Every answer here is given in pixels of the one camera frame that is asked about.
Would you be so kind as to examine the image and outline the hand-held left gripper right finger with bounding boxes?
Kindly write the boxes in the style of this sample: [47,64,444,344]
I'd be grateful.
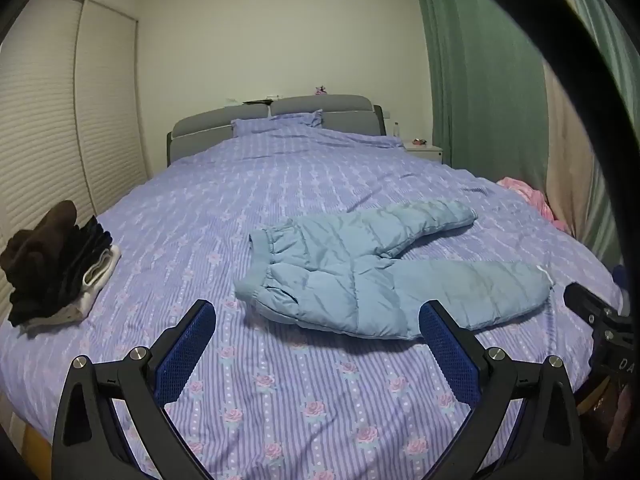
[418,300,585,480]

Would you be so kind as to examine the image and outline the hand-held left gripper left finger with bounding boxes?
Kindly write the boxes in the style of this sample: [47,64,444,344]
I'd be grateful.
[51,299,218,480]

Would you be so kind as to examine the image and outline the light blue padded pants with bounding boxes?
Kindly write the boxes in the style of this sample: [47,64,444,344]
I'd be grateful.
[234,199,553,339]

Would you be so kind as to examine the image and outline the person's right hand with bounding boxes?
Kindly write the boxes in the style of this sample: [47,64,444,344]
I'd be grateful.
[607,385,634,453]

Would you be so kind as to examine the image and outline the pink cloth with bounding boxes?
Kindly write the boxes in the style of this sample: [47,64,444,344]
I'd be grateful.
[496,176,568,233]

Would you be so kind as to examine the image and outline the white folded garment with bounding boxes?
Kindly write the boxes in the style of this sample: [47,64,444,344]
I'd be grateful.
[20,245,122,332]

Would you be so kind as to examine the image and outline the beige curtain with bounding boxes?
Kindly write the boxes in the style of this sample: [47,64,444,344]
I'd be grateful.
[542,60,621,266]

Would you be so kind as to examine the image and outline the black folded garment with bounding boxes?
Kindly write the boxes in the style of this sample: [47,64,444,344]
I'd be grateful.
[7,215,113,327]

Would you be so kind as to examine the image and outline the brown folded garment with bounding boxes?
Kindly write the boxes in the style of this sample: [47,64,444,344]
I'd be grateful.
[0,200,81,306]

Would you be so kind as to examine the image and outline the bed with purple floral duvet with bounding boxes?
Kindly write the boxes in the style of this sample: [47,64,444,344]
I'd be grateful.
[0,125,626,480]

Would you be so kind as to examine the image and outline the white nightstand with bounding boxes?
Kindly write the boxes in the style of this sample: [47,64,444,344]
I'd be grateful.
[402,141,444,165]

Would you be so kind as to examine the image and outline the light green curtain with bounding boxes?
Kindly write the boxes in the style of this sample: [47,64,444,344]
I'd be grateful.
[555,0,640,126]

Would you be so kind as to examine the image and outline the purple floral pillow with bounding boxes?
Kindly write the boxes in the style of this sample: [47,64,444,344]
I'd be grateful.
[231,109,325,137]

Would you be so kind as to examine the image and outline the white louvred wardrobe door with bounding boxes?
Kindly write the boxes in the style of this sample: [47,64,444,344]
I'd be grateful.
[0,0,96,311]
[75,0,151,217]

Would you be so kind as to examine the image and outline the grey padded headboard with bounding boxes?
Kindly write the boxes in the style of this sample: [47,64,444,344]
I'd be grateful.
[166,94,387,165]

